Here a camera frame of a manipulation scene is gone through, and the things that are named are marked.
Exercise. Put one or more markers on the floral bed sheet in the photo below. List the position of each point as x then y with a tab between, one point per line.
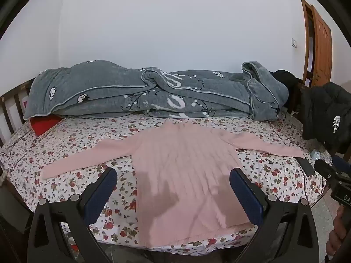
82	139

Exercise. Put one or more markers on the pink ribbed knit sweater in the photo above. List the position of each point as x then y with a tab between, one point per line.
178	169

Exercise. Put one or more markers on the small white blue object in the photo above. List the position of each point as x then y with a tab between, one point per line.
316	154

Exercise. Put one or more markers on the white wall switch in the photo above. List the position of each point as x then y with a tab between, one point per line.
294	42

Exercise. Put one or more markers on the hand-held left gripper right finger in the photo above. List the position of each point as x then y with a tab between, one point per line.
245	194

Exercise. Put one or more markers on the red cloth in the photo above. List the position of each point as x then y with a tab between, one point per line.
44	123

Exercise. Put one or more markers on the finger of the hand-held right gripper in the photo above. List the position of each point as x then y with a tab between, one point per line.
323	169

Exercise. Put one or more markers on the wooden door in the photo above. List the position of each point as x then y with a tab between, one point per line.
320	41

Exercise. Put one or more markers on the person's right hand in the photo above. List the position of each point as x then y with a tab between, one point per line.
337	232

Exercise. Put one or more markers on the grey floral blanket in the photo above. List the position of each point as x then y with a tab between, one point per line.
109	93

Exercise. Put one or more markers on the black puffer jacket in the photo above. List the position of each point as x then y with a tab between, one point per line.
320	115

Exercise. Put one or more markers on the wooden headboard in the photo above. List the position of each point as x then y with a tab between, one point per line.
16	101

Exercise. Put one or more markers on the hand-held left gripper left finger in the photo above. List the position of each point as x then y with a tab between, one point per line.
102	189

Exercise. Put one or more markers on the black garment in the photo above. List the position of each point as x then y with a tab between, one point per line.
283	78

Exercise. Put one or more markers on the red cup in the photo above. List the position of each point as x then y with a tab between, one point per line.
72	243

